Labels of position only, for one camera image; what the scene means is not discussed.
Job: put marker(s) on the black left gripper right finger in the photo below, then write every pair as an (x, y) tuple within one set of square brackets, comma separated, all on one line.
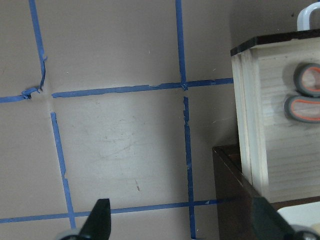
[(268, 224)]

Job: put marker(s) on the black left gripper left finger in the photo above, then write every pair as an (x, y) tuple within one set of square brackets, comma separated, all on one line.
[(96, 227)]

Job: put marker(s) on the light wooden drawer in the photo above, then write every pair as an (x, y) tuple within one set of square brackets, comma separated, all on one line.
[(280, 156)]

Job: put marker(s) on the grey orange handled scissors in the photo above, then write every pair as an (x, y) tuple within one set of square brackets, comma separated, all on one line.
[(305, 107)]

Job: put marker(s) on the cream plastic tray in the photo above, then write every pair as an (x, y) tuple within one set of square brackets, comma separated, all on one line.
[(304, 215)]

